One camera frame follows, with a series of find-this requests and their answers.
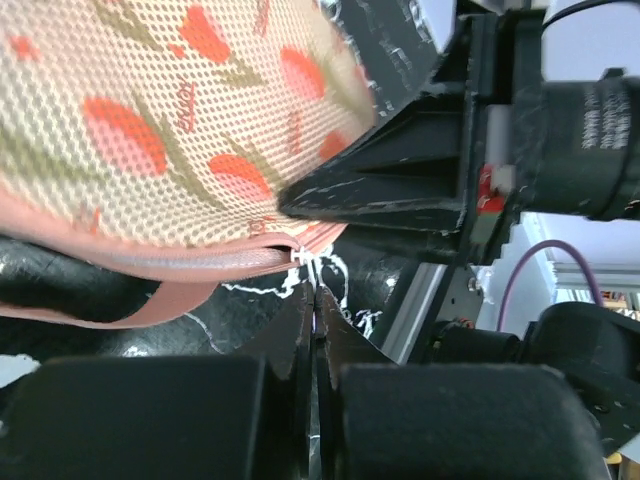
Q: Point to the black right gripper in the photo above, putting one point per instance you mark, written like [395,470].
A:
[504,141]

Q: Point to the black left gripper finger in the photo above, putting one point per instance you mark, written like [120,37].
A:
[407,173]
[379,420]
[244,415]

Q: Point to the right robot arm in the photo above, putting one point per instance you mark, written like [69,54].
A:
[596,349]

